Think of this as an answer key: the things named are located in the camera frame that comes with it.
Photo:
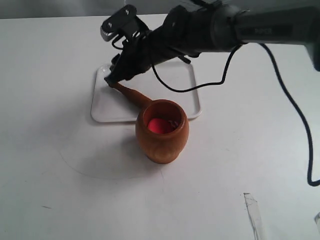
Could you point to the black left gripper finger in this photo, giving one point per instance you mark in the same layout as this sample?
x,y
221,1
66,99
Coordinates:
x,y
128,71

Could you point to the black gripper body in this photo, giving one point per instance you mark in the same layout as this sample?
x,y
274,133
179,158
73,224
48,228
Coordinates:
x,y
148,50

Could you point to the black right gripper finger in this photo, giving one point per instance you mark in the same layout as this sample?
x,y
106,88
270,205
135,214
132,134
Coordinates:
x,y
116,64

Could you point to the brown wooden pestle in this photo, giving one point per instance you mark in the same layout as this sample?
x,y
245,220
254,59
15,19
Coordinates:
x,y
133,96

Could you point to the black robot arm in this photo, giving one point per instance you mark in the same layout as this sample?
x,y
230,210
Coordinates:
x,y
214,27

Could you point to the red ball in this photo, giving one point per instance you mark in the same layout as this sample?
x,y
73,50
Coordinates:
x,y
160,126

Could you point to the wooden mortar cup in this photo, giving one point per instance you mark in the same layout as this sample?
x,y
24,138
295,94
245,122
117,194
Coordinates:
x,y
162,148

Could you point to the white rectangular plastic tray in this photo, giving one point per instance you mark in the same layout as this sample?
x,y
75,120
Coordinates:
x,y
110,106

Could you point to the clear tape strip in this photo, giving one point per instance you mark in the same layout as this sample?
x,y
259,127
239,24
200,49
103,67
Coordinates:
x,y
254,216

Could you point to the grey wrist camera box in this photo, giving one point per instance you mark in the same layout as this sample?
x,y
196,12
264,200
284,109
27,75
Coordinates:
x,y
122,23

